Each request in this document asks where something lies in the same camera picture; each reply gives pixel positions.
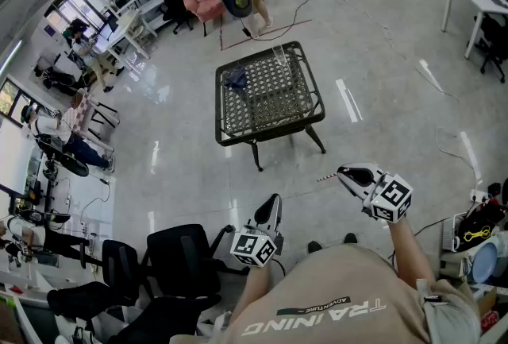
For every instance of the person's left forearm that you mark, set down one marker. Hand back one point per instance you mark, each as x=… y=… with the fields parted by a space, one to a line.
x=258 y=283

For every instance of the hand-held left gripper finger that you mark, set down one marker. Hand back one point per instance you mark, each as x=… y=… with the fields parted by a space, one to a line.
x=278 y=215
x=264 y=213

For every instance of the blue crumpled cloth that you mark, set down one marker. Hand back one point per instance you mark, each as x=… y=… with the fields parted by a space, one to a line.
x=237 y=77

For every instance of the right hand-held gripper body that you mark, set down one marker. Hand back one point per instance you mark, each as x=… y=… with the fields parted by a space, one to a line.
x=391 y=197

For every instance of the white table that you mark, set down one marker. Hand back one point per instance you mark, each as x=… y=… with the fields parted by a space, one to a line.
x=127 y=22

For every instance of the white power strip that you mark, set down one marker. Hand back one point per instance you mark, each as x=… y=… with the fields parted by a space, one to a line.
x=479 y=196

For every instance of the long ceiling light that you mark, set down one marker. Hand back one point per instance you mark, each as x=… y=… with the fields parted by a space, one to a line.
x=10 y=56

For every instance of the light blue plate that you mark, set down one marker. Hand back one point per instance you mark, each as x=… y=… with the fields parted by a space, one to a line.
x=485 y=263

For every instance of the checkered cloth table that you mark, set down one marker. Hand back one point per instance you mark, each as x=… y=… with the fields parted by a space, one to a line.
x=81 y=112

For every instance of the person's beige shirt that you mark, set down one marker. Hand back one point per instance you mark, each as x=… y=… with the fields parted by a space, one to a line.
x=337 y=287

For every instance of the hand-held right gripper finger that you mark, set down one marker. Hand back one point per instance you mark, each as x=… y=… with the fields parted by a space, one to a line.
x=367 y=167
x=359 y=188

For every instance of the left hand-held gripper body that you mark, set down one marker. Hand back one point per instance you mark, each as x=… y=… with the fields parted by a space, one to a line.
x=254 y=247

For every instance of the person's black shoe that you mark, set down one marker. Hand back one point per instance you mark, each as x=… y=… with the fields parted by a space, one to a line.
x=350 y=238
x=314 y=247

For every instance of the dark metal lattice table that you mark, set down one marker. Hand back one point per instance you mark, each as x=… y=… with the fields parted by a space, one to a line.
x=270 y=100

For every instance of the yellow plastic item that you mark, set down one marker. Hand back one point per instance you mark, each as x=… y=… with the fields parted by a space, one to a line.
x=476 y=234

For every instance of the person's right black shoe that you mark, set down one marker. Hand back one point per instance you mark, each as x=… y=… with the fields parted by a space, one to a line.
x=350 y=238

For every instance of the person's left black shoe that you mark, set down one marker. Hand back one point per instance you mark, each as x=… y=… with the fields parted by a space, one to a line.
x=314 y=247

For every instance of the person's right forearm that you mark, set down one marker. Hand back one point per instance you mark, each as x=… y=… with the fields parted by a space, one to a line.
x=405 y=247

